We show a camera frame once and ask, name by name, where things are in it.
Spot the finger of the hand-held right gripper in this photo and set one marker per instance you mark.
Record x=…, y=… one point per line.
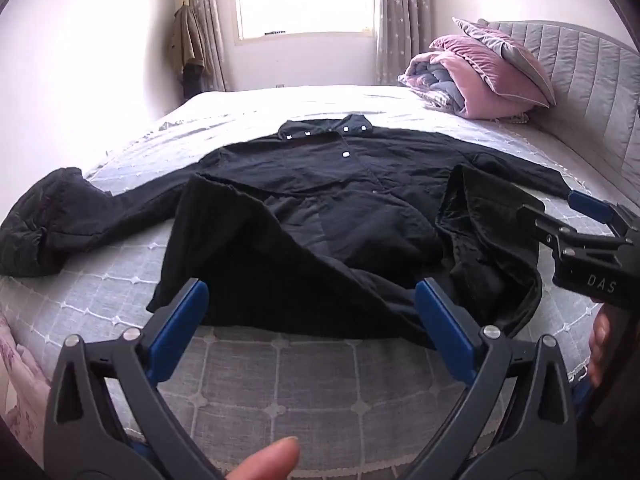
x=542, y=222
x=587, y=205

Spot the pink and blue folded quilt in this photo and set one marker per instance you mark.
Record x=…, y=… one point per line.
x=430, y=77

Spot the grey padded headboard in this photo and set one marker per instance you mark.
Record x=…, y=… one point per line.
x=585, y=75

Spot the pink and grey pillow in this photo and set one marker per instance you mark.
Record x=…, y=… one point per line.
x=510, y=47

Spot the hanging clothes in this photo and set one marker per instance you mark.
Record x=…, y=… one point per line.
x=187, y=45

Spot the person's left hand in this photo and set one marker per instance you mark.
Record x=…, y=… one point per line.
x=265, y=460

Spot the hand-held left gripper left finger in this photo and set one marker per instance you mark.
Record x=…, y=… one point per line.
x=177, y=330

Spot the person's right hand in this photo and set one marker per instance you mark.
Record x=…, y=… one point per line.
x=598, y=342

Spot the grey quilted bed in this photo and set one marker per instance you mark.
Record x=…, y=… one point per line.
x=280, y=385

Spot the black coat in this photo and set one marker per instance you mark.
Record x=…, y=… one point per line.
x=300, y=200

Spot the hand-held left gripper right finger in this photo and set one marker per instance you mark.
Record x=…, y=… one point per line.
x=445, y=325

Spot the black puffer jacket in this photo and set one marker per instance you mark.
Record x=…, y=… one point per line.
x=45, y=220

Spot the grey patterned curtain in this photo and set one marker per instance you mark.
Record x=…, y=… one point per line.
x=207, y=15
x=407, y=15

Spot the pink floral bed sheet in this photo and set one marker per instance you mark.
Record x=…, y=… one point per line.
x=25, y=385

